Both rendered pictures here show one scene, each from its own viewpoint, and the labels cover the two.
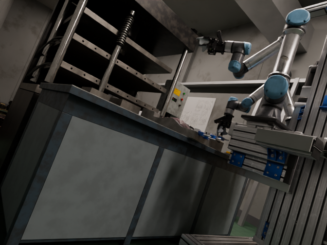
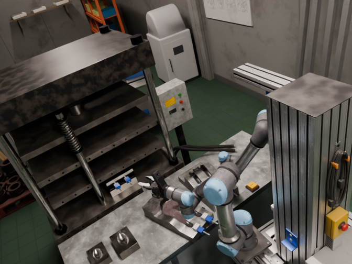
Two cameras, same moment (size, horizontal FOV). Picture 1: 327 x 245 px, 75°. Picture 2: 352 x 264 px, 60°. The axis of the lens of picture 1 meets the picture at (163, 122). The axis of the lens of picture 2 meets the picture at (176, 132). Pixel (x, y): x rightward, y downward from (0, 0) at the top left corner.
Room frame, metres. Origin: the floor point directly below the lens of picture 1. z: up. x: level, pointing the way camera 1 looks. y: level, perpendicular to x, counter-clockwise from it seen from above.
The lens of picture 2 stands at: (0.12, -0.68, 2.67)
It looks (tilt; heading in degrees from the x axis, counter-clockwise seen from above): 33 degrees down; 15
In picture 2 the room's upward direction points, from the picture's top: 15 degrees counter-clockwise
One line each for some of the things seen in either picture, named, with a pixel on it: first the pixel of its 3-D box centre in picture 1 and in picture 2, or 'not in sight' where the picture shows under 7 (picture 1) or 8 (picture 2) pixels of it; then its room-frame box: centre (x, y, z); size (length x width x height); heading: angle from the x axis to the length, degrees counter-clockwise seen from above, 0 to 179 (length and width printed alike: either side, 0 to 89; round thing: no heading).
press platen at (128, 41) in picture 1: (118, 48); (76, 112); (2.32, 0.76, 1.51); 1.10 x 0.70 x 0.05; 130
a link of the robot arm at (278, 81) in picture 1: (286, 56); (226, 215); (1.17, -0.53, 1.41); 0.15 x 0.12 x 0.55; 152
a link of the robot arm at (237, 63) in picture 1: (236, 63); (188, 207); (1.31, -0.31, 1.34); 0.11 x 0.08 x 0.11; 152
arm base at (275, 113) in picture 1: (269, 114); (243, 235); (1.29, -0.59, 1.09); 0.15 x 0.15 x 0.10
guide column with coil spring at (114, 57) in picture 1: (106, 75); (91, 177); (1.91, 0.63, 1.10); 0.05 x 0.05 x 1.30
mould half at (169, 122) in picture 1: (173, 126); (177, 212); (1.70, -0.09, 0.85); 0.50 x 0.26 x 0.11; 58
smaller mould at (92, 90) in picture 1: (94, 95); (99, 256); (1.35, 0.47, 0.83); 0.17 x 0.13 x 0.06; 40
